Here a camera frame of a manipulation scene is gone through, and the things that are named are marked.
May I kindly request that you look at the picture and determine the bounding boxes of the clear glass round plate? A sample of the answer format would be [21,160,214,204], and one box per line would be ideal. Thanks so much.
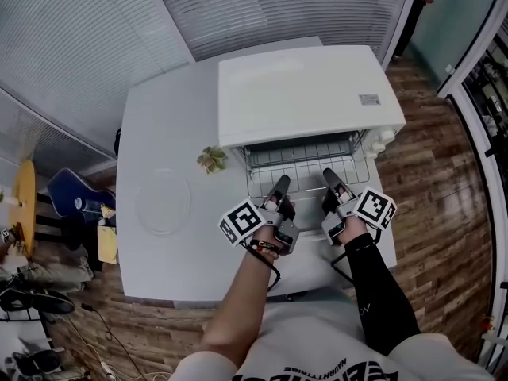
[135,167,193,236]

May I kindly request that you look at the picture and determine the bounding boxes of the person's left forearm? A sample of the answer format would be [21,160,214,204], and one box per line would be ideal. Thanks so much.
[200,248,281,360]

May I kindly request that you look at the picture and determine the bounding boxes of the beaded wrist bracelet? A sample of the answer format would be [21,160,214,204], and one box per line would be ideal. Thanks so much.
[244,238,281,260]

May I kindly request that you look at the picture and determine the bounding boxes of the small potted plant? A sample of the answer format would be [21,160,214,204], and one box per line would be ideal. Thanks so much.
[197,145,229,175]

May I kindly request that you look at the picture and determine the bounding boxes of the person's left hand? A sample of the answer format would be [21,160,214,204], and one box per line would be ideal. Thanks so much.
[247,227,281,261]

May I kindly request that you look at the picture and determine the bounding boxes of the person's white printed shirt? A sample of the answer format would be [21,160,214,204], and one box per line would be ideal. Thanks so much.
[168,287,493,381]

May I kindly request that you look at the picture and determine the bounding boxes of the yellow round table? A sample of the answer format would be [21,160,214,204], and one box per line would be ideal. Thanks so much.
[8,160,37,257]

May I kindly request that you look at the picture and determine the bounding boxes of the person's right hand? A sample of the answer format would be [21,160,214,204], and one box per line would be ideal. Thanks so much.
[339,217,376,245]

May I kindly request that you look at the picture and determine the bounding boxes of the blue chair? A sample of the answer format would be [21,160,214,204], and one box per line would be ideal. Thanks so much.
[47,167,117,229]

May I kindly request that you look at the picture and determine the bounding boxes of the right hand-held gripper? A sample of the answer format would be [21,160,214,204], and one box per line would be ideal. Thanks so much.
[320,167,398,248]

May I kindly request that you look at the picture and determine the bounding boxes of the white toaster oven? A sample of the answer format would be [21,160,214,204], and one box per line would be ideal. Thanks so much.
[217,44,406,245]

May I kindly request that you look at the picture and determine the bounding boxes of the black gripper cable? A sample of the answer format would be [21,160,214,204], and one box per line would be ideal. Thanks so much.
[330,228,384,287]
[248,248,283,293]

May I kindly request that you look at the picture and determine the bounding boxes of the metal wire oven rack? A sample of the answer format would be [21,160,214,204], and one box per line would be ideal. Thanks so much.
[244,137,372,198]

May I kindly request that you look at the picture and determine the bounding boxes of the black office chair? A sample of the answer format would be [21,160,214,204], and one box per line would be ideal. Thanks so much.
[0,287,75,323]

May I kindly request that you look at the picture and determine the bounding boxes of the yellow paper envelope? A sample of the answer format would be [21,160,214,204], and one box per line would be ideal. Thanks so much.
[97,225,119,265]

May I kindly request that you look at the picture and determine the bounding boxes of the clear plastic water bottle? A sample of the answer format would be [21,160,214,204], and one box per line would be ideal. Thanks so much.
[74,197,102,213]

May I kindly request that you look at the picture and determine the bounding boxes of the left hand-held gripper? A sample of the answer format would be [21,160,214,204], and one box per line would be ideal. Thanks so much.
[218,174,301,258]

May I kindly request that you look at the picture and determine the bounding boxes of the white vase with flowers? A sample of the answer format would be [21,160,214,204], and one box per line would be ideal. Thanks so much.
[0,187,27,208]

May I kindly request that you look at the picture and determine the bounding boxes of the person's right forearm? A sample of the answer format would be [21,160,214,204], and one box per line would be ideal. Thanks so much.
[343,231,421,356]

